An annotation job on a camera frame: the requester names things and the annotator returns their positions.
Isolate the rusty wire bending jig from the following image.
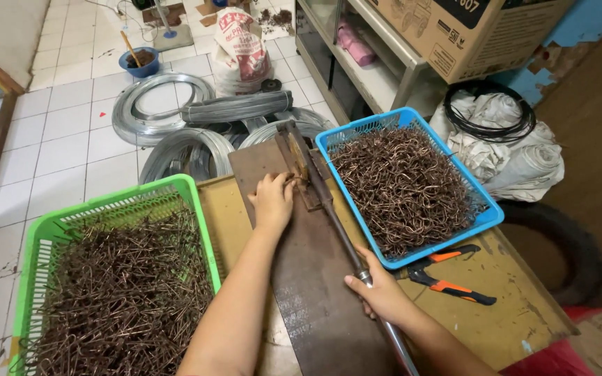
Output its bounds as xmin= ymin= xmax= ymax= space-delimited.
xmin=274 ymin=120 xmax=333 ymax=212

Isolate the person's left hand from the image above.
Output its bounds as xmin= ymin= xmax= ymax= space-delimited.
xmin=248 ymin=172 xmax=298 ymax=234

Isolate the pile of straight-bent copper wires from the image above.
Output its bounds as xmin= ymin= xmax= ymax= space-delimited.
xmin=19 ymin=209 xmax=214 ymax=376

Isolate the metal bending lever handle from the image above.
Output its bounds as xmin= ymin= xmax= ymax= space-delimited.
xmin=301 ymin=172 xmax=420 ymax=376

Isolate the person's right hand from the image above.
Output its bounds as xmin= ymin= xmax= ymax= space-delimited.
xmin=344 ymin=245 xmax=418 ymax=327

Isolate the green plastic basket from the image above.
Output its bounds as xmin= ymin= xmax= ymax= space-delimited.
xmin=7 ymin=174 xmax=222 ymax=376

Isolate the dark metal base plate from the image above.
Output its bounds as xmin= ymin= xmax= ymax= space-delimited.
xmin=228 ymin=140 xmax=401 ymax=376

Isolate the white printed sack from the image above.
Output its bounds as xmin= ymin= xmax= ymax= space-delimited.
xmin=210 ymin=7 xmax=275 ymax=98

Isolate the large galvanized wire coil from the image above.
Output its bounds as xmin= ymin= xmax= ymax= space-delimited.
xmin=111 ymin=72 xmax=216 ymax=147

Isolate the white fan stand base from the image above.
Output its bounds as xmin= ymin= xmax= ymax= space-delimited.
xmin=152 ymin=0 xmax=195 ymax=52

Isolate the black rubber tyre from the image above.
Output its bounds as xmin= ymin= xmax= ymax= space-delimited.
xmin=495 ymin=201 xmax=602 ymax=308

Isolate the red cloth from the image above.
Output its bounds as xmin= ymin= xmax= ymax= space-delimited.
xmin=500 ymin=306 xmax=602 ymax=376

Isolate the pile of curled copper hooks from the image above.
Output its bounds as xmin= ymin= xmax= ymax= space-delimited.
xmin=329 ymin=127 xmax=485 ymax=258

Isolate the wooden stick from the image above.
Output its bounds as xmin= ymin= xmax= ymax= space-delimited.
xmin=119 ymin=30 xmax=143 ymax=69

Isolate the heap of white sacks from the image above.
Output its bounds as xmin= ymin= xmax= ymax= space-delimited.
xmin=429 ymin=90 xmax=565 ymax=203

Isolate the blue plastic basket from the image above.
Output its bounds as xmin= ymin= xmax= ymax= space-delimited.
xmin=315 ymin=107 xmax=505 ymax=270

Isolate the yellow wooden board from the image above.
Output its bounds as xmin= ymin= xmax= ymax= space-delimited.
xmin=196 ymin=172 xmax=580 ymax=373

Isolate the black wire coil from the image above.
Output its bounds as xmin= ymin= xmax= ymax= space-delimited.
xmin=443 ymin=79 xmax=537 ymax=143

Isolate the bundle of straight galvanized wires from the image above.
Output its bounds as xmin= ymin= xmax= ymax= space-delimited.
xmin=181 ymin=90 xmax=294 ymax=125

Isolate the blue plastic bowl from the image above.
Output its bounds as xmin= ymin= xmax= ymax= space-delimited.
xmin=118 ymin=46 xmax=161 ymax=79

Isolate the white shelf unit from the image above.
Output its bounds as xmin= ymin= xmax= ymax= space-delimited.
xmin=295 ymin=0 xmax=448 ymax=126

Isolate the orange black wire cutter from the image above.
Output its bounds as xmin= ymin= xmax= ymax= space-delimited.
xmin=392 ymin=244 xmax=497 ymax=306

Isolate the pink cloth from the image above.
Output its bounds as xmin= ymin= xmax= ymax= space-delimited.
xmin=337 ymin=20 xmax=378 ymax=68

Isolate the brown cardboard box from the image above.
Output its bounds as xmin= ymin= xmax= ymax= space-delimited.
xmin=365 ymin=0 xmax=578 ymax=85

